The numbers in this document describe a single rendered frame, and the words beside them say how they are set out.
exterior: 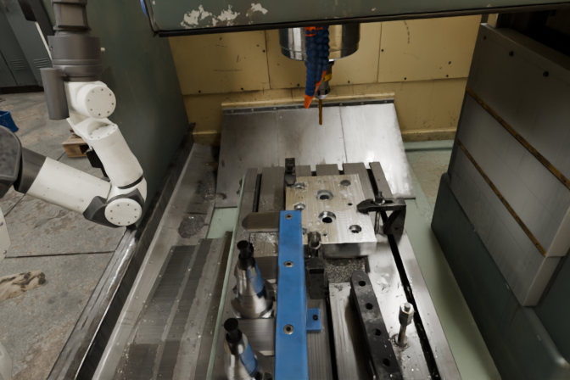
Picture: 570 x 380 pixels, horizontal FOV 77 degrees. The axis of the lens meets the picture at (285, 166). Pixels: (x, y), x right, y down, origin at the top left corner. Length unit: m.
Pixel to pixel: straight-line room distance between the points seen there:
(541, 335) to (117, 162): 1.01
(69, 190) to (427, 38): 1.59
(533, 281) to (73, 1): 1.06
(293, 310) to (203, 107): 1.56
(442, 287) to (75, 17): 1.25
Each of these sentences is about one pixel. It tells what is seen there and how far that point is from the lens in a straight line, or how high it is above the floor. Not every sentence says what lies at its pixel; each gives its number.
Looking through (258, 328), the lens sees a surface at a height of 1.22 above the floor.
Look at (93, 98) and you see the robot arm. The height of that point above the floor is 1.41.
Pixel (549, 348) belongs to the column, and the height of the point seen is 0.87.
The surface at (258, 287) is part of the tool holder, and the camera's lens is 0.51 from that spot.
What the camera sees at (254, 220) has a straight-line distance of 0.67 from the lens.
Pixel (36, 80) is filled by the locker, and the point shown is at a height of 0.18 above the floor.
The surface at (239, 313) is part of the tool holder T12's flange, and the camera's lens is 0.54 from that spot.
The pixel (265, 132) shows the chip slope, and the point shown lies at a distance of 1.83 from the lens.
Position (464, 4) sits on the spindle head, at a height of 1.58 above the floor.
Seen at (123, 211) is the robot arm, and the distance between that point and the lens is 0.91.
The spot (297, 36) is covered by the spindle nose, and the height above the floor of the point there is 1.49.
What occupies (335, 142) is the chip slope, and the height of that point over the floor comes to 0.76.
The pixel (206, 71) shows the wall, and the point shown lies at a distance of 1.89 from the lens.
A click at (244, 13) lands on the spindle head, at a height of 1.58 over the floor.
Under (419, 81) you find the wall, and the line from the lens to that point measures 1.98.
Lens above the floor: 1.66
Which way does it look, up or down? 34 degrees down
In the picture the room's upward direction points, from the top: 5 degrees counter-clockwise
